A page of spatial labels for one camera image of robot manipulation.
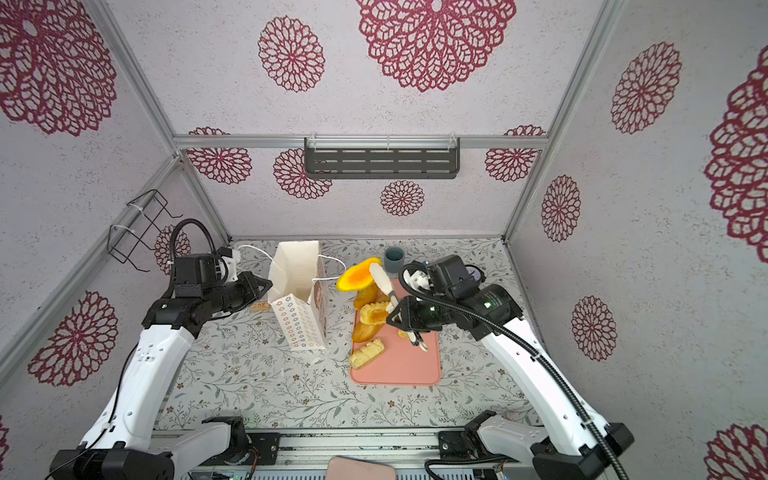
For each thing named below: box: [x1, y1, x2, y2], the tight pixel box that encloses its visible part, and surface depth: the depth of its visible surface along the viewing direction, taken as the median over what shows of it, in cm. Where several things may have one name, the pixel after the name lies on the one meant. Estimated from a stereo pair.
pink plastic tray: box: [350, 278, 441, 386], surface depth 87 cm
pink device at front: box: [326, 456, 397, 480], surface depth 71 cm
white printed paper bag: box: [268, 240, 328, 351], surface depth 83 cm
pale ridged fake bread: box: [350, 339, 385, 370], surface depth 87 cm
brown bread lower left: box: [352, 321, 385, 343], surface depth 92 cm
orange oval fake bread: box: [336, 257, 382, 292], surface depth 71 cm
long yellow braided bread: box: [359, 300, 390, 325], surface depth 90 cm
